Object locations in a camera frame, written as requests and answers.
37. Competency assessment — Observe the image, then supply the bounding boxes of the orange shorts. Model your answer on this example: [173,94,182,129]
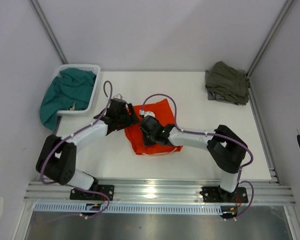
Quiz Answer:
[124,98,182,155]

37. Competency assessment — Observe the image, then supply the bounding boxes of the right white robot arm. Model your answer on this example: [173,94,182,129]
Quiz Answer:
[140,115,248,202]

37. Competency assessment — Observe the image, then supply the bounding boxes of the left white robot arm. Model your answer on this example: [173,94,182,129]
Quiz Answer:
[35,98,139,200]

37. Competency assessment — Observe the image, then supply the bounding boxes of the teal shorts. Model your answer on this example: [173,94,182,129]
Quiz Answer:
[39,68,97,131]

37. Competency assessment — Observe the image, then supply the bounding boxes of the grey folded shorts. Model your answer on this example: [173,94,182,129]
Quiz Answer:
[207,90,228,102]

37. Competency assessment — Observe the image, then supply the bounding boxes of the olive green folded shorts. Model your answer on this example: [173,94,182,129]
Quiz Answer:
[205,61,251,106]

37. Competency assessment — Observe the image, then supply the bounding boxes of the white plastic basket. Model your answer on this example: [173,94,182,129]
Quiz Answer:
[53,64,101,116]

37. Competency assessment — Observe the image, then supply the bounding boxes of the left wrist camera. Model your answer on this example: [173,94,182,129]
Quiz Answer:
[113,93,123,100]

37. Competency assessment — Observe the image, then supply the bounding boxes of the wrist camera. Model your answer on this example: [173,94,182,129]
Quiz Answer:
[139,109,156,118]
[113,93,123,100]

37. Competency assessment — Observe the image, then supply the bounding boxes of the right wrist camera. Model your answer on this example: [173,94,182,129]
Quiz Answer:
[139,109,156,118]

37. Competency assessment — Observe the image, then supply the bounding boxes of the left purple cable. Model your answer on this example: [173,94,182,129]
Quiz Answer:
[38,80,110,221]

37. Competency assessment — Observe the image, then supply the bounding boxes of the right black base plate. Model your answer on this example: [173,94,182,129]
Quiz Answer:
[199,186,249,203]

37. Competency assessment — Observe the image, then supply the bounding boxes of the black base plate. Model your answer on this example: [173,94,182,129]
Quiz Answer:
[199,186,249,203]
[69,184,115,201]

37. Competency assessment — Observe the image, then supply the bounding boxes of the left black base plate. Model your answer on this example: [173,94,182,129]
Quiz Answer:
[69,184,115,201]

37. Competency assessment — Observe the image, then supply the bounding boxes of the white slotted cable duct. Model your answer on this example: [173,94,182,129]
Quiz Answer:
[34,202,222,215]

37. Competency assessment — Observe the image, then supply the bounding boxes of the aluminium mounting rail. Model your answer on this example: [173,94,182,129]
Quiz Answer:
[23,178,296,206]

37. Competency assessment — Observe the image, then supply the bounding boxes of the left corner aluminium post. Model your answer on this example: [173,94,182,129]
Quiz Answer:
[28,0,69,64]

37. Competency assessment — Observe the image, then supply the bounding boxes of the corner aluminium post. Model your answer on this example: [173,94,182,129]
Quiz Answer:
[246,0,296,77]
[28,0,69,64]

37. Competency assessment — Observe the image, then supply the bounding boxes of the right corner aluminium post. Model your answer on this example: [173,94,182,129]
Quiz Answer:
[246,0,296,77]

